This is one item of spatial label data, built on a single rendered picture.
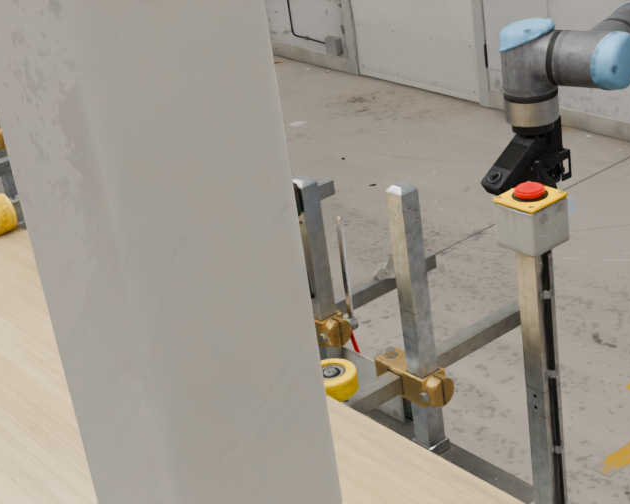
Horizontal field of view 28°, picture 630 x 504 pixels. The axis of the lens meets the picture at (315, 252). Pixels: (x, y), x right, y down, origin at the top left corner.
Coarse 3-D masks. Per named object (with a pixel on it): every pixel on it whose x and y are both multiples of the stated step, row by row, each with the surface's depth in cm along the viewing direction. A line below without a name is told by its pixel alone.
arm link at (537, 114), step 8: (504, 104) 211; (512, 104) 208; (520, 104) 207; (528, 104) 206; (536, 104) 206; (544, 104) 206; (552, 104) 207; (512, 112) 208; (520, 112) 207; (528, 112) 207; (536, 112) 207; (544, 112) 207; (552, 112) 208; (512, 120) 209; (520, 120) 208; (528, 120) 207; (536, 120) 207; (544, 120) 207; (552, 120) 208
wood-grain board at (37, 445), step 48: (0, 240) 259; (0, 288) 237; (0, 336) 219; (48, 336) 217; (0, 384) 204; (48, 384) 202; (0, 432) 190; (48, 432) 189; (336, 432) 178; (384, 432) 176; (0, 480) 179; (48, 480) 177; (384, 480) 166; (432, 480) 165; (480, 480) 163
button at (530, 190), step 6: (522, 186) 164; (528, 186) 164; (534, 186) 164; (540, 186) 164; (516, 192) 164; (522, 192) 163; (528, 192) 162; (534, 192) 162; (540, 192) 162; (522, 198) 163; (528, 198) 162; (534, 198) 163
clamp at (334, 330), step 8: (320, 320) 215; (328, 320) 215; (336, 320) 214; (344, 320) 215; (320, 328) 214; (328, 328) 214; (336, 328) 214; (344, 328) 215; (320, 336) 214; (328, 336) 214; (336, 336) 214; (344, 336) 215; (320, 344) 216; (328, 344) 216; (336, 344) 215; (344, 344) 216
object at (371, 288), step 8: (432, 256) 234; (432, 264) 235; (368, 280) 228; (376, 280) 228; (384, 280) 228; (392, 280) 229; (352, 288) 226; (360, 288) 226; (368, 288) 226; (376, 288) 227; (384, 288) 228; (392, 288) 230; (336, 296) 224; (344, 296) 224; (352, 296) 224; (360, 296) 225; (368, 296) 226; (376, 296) 228; (336, 304) 222; (344, 304) 223; (360, 304) 226; (344, 312) 224
